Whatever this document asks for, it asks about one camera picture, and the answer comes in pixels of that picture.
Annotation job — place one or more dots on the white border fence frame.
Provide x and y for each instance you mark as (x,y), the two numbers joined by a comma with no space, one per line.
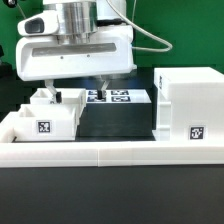
(105,154)

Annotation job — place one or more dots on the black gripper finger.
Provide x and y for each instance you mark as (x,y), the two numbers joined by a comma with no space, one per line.
(101,93)
(56,96)

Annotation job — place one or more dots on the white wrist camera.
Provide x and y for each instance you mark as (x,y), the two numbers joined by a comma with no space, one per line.
(45,23)

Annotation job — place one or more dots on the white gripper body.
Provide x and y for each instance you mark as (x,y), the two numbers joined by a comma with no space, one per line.
(108,52)

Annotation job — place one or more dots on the white marker tag sheet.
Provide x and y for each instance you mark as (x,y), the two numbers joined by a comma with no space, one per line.
(119,96)

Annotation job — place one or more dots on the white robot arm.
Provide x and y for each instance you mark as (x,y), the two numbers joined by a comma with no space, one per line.
(73,38)

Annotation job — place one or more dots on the white drawer box front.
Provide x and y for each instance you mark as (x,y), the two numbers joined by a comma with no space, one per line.
(53,122)

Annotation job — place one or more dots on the black object at left edge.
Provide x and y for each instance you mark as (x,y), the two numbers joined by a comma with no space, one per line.
(6,69)

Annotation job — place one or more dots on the white drawer box rear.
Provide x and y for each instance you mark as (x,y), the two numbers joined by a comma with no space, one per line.
(75,96)

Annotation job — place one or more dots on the white drawer cabinet housing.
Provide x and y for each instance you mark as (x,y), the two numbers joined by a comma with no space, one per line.
(190,104)

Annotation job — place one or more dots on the white drawer box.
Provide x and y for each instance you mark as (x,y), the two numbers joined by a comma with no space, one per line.
(53,122)
(75,96)

